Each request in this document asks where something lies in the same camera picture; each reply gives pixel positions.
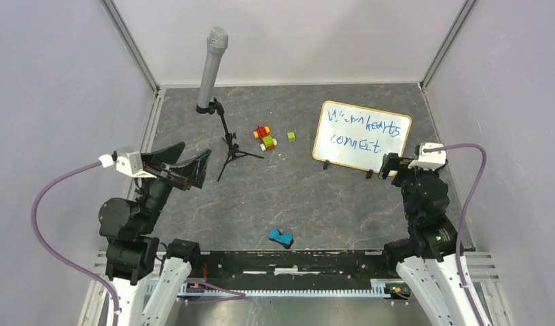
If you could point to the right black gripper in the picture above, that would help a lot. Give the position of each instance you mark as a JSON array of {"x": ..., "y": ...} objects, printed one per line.
[{"x": 392, "y": 161}]

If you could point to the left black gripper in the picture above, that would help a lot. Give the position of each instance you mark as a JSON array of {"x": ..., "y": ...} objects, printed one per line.
[{"x": 193, "y": 171}]

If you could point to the white whiteboard with wooden frame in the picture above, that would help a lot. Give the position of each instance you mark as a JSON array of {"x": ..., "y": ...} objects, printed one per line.
[{"x": 358, "y": 137}]

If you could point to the blue whiteboard eraser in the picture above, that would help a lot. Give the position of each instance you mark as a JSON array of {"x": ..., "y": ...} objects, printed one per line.
[{"x": 285, "y": 240}]

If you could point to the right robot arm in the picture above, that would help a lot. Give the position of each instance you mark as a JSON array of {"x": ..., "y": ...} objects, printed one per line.
[{"x": 431, "y": 260}]

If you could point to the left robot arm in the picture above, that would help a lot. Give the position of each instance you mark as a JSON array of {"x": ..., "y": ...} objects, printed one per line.
[{"x": 127, "y": 225}]

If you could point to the black microphone tripod stand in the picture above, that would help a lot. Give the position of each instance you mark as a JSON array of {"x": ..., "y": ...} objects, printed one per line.
[{"x": 234, "y": 151}]

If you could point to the colourful toy brick car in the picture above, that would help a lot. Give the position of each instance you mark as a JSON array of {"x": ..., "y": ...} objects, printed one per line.
[{"x": 267, "y": 142}]

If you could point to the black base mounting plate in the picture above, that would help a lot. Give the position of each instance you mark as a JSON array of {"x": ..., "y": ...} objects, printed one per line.
[{"x": 292, "y": 270}]

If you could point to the grey microphone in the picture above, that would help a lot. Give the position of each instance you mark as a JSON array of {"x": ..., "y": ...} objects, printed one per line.
[{"x": 217, "y": 44}]

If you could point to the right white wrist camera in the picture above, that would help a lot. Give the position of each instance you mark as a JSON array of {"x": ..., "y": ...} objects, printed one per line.
[{"x": 430, "y": 157}]

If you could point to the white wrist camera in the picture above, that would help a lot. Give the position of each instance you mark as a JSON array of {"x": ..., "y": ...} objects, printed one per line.
[
  {"x": 430, "y": 157},
  {"x": 128, "y": 161}
]

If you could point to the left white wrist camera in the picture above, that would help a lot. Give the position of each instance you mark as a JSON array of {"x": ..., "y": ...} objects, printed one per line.
[{"x": 128, "y": 161}]

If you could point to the slotted cable duct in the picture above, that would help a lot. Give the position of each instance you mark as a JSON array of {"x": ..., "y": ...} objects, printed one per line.
[{"x": 375, "y": 290}]

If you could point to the aluminium frame rail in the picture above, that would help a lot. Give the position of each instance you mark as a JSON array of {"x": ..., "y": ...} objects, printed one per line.
[{"x": 480, "y": 265}]

